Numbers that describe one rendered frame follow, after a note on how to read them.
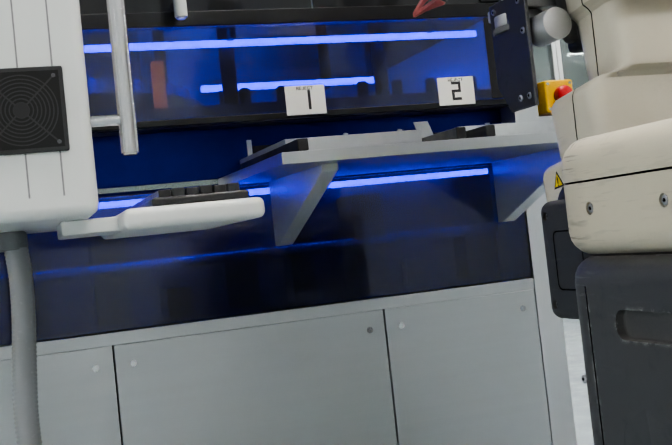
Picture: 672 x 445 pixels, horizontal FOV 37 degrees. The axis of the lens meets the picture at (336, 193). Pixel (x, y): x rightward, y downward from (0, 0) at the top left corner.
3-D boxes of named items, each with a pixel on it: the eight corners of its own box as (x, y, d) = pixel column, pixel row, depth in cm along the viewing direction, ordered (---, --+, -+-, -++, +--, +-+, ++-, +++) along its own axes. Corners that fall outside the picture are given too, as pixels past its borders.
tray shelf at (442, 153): (218, 188, 208) (217, 179, 208) (520, 162, 231) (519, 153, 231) (282, 164, 163) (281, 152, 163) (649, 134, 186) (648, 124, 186)
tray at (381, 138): (241, 176, 210) (239, 159, 210) (359, 166, 218) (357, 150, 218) (287, 159, 178) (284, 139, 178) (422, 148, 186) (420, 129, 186)
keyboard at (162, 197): (125, 220, 181) (124, 206, 181) (203, 212, 185) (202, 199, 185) (152, 206, 142) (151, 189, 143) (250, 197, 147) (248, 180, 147)
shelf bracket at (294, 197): (275, 246, 203) (268, 181, 203) (289, 244, 204) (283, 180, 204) (329, 241, 170) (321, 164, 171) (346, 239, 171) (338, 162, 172)
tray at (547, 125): (393, 164, 221) (391, 148, 221) (499, 155, 229) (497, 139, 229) (462, 145, 189) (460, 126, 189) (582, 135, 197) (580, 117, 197)
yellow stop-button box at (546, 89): (531, 117, 231) (527, 86, 231) (558, 115, 233) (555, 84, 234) (548, 112, 224) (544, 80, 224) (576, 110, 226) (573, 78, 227)
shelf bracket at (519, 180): (498, 222, 219) (491, 162, 220) (510, 221, 220) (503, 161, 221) (585, 213, 187) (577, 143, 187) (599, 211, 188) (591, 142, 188)
